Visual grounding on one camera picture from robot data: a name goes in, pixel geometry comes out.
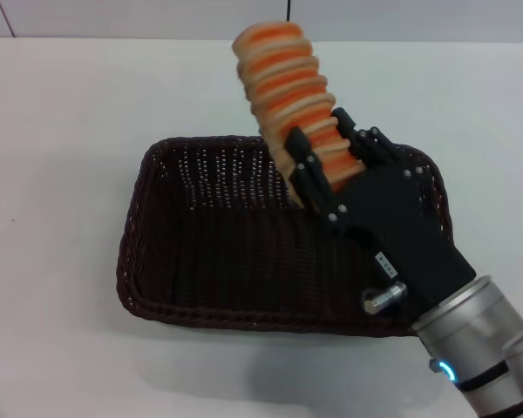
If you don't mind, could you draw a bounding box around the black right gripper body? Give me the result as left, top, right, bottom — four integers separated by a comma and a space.
325, 144, 479, 307

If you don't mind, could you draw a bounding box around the orange striped bread roll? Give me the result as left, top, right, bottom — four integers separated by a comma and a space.
230, 21, 363, 208

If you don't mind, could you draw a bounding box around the dark brown woven basket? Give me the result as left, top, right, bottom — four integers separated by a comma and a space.
115, 134, 457, 339

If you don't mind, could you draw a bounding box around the silver metal plug connector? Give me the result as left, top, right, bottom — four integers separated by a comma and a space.
362, 280, 408, 315

